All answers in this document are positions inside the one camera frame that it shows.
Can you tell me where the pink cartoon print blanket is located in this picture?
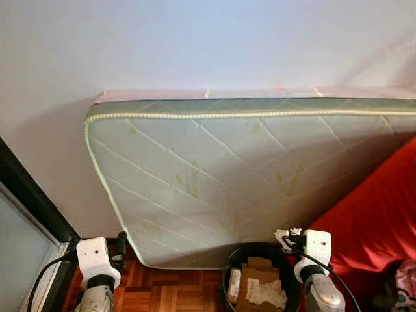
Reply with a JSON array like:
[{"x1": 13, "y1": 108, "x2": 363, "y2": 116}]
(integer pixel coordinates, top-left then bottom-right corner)
[{"x1": 390, "y1": 260, "x2": 416, "y2": 312}]

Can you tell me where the thin patterned mattress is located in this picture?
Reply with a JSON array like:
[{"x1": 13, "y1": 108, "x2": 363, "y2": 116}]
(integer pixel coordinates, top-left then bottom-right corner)
[{"x1": 93, "y1": 86, "x2": 416, "y2": 105}]

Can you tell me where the crumpled white paper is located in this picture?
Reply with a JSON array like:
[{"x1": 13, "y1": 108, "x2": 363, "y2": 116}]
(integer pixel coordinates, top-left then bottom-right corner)
[{"x1": 250, "y1": 279, "x2": 288, "y2": 310}]

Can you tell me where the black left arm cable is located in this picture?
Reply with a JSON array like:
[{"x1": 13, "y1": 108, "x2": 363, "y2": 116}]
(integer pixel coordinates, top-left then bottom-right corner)
[{"x1": 27, "y1": 253, "x2": 80, "y2": 312}]

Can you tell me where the small pale carton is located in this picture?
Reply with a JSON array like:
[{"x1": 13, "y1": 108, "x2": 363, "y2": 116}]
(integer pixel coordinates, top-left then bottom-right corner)
[{"x1": 227, "y1": 268, "x2": 243, "y2": 304}]

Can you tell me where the frosted glass sliding door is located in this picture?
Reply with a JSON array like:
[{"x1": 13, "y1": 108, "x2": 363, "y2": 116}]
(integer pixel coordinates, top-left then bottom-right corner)
[{"x1": 0, "y1": 136, "x2": 80, "y2": 312}]

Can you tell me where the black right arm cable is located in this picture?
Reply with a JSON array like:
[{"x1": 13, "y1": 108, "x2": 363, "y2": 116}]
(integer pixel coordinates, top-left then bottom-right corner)
[{"x1": 283, "y1": 237, "x2": 362, "y2": 312}]

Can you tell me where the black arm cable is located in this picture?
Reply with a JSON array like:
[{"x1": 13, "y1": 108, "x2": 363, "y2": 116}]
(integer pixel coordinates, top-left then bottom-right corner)
[
  {"x1": 283, "y1": 237, "x2": 362, "y2": 312},
  {"x1": 27, "y1": 253, "x2": 80, "y2": 312}
]

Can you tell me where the black round waste bin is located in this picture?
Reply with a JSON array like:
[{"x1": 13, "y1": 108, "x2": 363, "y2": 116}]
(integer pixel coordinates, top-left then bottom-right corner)
[{"x1": 222, "y1": 242, "x2": 304, "y2": 312}]

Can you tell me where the brown cardboard piece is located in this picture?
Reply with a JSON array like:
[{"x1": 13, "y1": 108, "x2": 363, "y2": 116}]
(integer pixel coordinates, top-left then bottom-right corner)
[{"x1": 235, "y1": 257, "x2": 288, "y2": 312}]

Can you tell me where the white quilted green-edged mattress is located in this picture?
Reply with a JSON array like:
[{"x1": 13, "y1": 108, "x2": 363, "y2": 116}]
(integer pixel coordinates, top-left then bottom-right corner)
[{"x1": 83, "y1": 97, "x2": 416, "y2": 269}]

